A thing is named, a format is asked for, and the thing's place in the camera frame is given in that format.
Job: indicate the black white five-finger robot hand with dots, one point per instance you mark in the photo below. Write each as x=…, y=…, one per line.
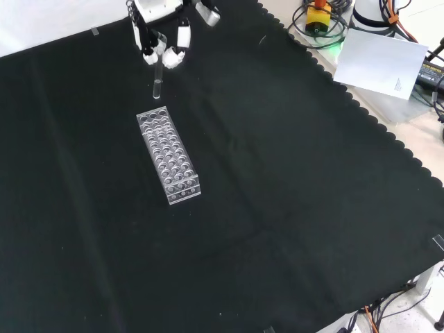
x=152, y=10

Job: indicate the clear glass test tube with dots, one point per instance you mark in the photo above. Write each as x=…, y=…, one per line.
x=158, y=79

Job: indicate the clear plastic test tube rack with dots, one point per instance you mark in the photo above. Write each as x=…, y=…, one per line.
x=168, y=156

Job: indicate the clear cloth clip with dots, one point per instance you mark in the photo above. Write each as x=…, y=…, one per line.
x=268, y=330
x=439, y=242
x=94, y=31

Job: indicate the yellow stop button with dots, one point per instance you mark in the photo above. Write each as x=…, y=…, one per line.
x=317, y=19

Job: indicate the black bench cloth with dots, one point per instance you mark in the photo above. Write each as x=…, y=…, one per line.
x=263, y=173

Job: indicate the pale board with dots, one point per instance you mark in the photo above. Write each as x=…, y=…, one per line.
x=378, y=62

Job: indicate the black power adapter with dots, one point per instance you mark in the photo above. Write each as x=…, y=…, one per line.
x=430, y=74

